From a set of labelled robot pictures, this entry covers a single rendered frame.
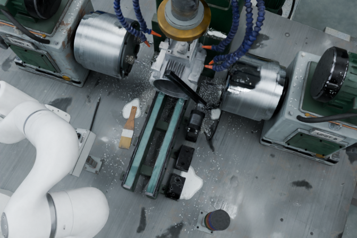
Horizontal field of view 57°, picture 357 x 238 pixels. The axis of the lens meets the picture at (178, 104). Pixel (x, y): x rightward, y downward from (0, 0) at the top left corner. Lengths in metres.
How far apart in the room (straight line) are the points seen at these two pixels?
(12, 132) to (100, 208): 0.36
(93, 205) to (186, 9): 0.62
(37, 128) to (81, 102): 0.83
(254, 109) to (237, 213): 0.47
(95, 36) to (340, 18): 2.22
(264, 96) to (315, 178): 0.51
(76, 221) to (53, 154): 0.15
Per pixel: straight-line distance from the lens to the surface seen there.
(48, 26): 1.38
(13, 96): 1.09
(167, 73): 1.17
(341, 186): 1.64
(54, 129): 0.77
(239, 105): 1.27
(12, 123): 0.98
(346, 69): 1.14
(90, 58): 1.36
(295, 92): 1.27
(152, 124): 1.40
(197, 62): 1.35
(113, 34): 1.31
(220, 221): 1.05
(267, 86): 1.25
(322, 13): 3.06
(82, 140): 1.26
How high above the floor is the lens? 2.26
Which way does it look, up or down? 69 degrees down
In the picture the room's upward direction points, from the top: 3 degrees clockwise
